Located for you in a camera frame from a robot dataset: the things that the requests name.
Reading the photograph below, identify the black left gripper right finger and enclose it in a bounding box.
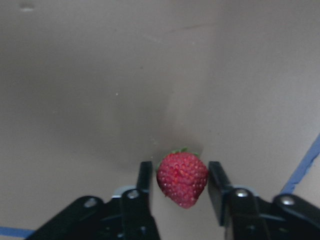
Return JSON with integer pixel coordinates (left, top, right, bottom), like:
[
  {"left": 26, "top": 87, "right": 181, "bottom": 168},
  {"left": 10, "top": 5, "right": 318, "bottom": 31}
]
[{"left": 207, "top": 161, "right": 320, "bottom": 240}]

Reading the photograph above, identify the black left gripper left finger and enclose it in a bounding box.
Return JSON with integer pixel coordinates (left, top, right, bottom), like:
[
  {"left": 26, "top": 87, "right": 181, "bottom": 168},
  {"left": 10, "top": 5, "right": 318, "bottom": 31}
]
[{"left": 28, "top": 161, "right": 160, "bottom": 240}]

